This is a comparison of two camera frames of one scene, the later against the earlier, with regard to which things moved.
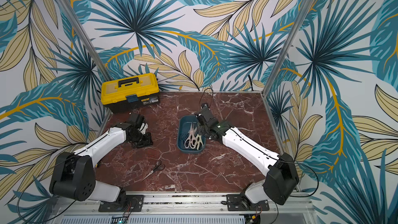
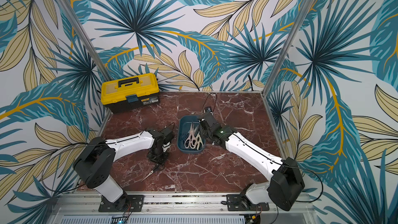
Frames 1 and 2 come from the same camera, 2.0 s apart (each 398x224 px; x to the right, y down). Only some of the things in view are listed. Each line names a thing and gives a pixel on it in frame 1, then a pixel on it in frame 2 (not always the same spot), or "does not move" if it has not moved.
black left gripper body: (143, 140) → (158, 155)
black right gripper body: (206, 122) does not move
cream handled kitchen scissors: (198, 138) does not move
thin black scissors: (158, 166) does not move
